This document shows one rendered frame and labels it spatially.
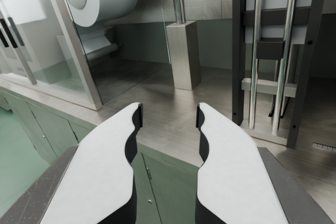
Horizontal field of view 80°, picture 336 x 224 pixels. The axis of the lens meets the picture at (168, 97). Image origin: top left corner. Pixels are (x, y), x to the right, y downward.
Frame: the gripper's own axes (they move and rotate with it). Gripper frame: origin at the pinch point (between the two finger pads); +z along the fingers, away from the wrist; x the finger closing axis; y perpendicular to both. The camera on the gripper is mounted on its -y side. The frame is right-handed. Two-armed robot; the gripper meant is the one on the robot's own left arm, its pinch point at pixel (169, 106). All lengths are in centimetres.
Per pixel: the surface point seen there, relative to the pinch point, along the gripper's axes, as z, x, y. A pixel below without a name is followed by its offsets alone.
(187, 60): 67, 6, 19
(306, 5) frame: 32.6, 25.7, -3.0
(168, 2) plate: 103, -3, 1
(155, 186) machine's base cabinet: 40, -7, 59
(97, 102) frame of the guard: 60, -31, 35
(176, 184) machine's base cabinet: 34, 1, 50
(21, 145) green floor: 158, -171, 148
